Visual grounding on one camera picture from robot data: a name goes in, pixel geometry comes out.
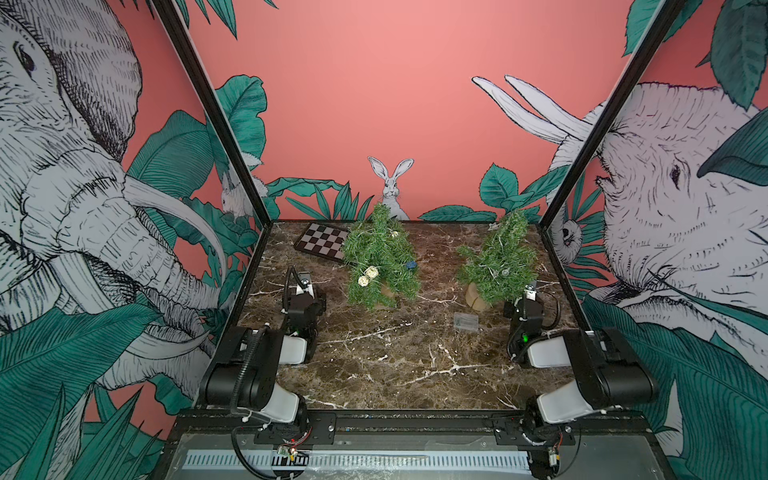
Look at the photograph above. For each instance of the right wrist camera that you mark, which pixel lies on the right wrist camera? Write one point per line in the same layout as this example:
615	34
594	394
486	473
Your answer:
531	291

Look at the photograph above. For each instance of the brown checkered chess board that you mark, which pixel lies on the brown checkered chess board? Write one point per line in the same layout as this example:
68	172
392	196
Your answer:
323	241

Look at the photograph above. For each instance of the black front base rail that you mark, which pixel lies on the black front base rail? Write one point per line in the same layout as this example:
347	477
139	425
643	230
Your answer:
322	427

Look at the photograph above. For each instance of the large green christmas tree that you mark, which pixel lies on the large green christmas tree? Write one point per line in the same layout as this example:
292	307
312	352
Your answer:
370	244

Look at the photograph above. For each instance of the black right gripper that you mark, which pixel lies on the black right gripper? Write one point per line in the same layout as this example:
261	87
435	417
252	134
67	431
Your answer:
509	306

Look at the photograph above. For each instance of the clear plastic box right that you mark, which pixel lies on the clear plastic box right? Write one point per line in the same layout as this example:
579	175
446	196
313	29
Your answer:
466	322

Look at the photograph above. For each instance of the white ventilation grille strip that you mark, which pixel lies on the white ventilation grille strip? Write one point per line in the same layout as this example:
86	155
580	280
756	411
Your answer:
452	461

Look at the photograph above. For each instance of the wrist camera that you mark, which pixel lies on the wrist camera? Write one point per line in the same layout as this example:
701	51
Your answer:
531	291
305	284

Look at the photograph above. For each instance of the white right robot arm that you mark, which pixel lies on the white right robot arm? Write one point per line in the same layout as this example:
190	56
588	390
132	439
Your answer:
607	372

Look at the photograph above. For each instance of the black left corner post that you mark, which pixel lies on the black left corner post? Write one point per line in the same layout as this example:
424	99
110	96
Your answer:
183	45

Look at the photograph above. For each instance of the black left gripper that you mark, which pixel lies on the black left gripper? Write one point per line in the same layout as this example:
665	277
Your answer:
318	305

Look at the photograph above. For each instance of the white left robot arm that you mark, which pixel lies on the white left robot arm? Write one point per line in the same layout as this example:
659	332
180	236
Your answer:
241	379

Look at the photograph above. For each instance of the small green christmas tree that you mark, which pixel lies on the small green christmas tree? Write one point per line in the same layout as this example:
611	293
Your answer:
504	265

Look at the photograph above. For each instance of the black corner post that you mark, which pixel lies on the black corner post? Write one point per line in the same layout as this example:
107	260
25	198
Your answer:
183	45
653	36

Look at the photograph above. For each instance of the black right corner post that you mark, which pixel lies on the black right corner post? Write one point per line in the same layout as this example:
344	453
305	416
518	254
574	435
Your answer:
653	36

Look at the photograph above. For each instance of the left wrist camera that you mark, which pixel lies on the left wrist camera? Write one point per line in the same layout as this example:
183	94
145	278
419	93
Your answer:
305	284

